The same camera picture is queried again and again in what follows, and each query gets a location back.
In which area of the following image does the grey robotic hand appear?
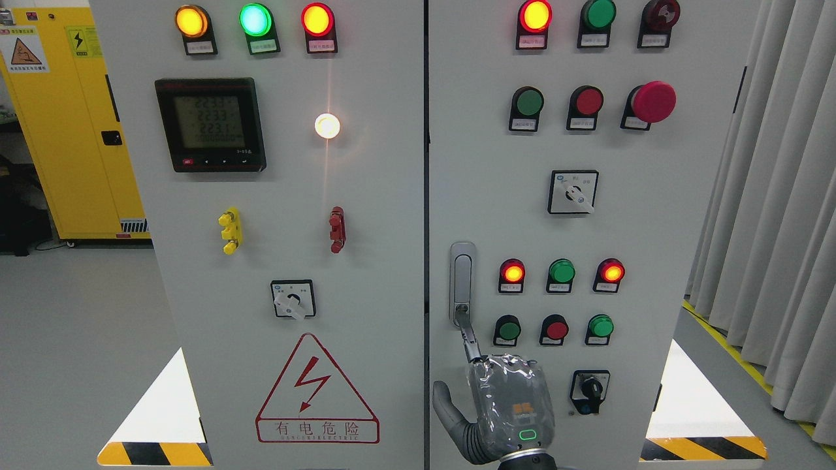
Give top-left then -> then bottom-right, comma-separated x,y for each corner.
431,311 -> 555,465

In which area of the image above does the silver door handle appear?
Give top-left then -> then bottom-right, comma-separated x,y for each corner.
449,242 -> 477,327

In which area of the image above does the grey cabinet right door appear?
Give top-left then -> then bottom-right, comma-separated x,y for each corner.
428,1 -> 763,469

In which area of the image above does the grey cabinet door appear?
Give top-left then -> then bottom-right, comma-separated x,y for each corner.
90,1 -> 426,469
428,1 -> 763,469

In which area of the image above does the grey cabinet left door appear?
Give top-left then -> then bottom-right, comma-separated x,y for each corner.
90,1 -> 426,469

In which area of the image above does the red indicator light left door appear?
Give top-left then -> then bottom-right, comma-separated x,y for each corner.
301,2 -> 338,54

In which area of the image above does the green indicator light left door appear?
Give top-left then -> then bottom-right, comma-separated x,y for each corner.
238,3 -> 281,55

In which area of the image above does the yellow indicator light left door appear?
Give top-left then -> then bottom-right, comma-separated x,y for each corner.
175,4 -> 218,55

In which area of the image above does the green button lower left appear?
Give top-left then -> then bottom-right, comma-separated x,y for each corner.
492,315 -> 521,346

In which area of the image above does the red button lower centre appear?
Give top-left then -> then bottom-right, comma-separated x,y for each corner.
539,313 -> 568,346

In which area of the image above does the green button lower right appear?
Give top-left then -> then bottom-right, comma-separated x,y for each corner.
585,313 -> 615,346

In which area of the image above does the lit red light middle left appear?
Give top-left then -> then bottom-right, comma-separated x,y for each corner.
498,258 -> 526,294

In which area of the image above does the lit red light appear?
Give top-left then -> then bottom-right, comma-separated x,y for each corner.
593,258 -> 625,292
498,258 -> 526,294

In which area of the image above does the green light middle centre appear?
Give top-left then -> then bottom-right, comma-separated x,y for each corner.
546,258 -> 576,294

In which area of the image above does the lit red light middle right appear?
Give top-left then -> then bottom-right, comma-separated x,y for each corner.
593,258 -> 625,292

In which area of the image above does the red lightning warning sticker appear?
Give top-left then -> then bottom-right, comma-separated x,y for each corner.
255,333 -> 380,444

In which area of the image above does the red terminal connector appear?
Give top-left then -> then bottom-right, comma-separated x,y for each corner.
329,206 -> 346,254

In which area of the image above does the grey curtain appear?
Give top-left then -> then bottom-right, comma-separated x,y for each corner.
687,1 -> 835,445

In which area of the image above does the green push button upper row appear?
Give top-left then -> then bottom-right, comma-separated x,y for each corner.
508,86 -> 544,132

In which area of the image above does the red push button upper row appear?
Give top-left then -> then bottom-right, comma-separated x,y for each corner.
566,84 -> 603,131

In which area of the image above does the red mushroom emergency stop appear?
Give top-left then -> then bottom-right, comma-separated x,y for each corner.
619,80 -> 677,131

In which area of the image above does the white indicator light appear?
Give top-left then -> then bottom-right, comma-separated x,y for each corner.
314,113 -> 342,140

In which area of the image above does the yellow terminal connector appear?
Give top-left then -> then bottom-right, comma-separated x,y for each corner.
217,206 -> 243,255

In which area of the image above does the red indicator light top right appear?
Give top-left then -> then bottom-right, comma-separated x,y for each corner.
515,0 -> 553,50

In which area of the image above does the green indicator light top right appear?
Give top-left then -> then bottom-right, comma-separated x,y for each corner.
577,0 -> 617,50

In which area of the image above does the black digital power meter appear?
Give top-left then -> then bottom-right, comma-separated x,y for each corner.
155,78 -> 266,172

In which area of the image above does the dark red buzzer top right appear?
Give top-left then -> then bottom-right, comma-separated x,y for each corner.
637,0 -> 681,50

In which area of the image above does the yellow safety cabinet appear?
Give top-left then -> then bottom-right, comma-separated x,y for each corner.
2,7 -> 150,242

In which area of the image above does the black key selector switch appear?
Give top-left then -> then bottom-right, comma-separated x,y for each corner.
570,369 -> 610,415

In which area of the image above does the right door upper rotary switch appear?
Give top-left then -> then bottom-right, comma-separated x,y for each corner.
547,170 -> 598,215

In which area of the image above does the door rotary switch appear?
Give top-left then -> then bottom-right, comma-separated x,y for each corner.
270,279 -> 316,321
547,170 -> 598,215

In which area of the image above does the left door rotary switch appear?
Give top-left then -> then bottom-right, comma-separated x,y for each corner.
270,279 -> 316,321

